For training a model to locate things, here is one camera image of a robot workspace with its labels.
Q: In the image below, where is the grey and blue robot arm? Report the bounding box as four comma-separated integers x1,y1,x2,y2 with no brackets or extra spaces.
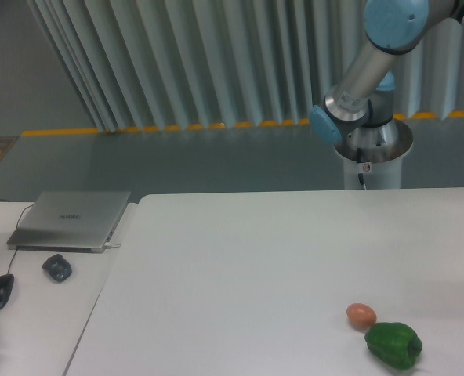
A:
309,1,464,145

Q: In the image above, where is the green bell pepper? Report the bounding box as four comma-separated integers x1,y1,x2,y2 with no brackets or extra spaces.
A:
364,322,422,371

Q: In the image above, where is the white laptop plug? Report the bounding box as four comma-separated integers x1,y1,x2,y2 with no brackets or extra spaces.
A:
104,242,121,249

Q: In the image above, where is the white folding partition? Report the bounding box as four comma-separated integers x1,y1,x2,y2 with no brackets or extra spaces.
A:
26,0,464,132

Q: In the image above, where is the silver closed laptop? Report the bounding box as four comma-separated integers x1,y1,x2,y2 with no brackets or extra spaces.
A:
7,191,130,253

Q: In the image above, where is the brown egg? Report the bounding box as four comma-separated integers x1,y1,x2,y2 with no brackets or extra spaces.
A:
346,303,377,328

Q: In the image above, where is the small dark grey case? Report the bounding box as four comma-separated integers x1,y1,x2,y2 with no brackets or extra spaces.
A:
42,254,73,283

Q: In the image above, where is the black mouse cable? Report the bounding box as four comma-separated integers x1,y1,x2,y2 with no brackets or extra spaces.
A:
0,199,35,277

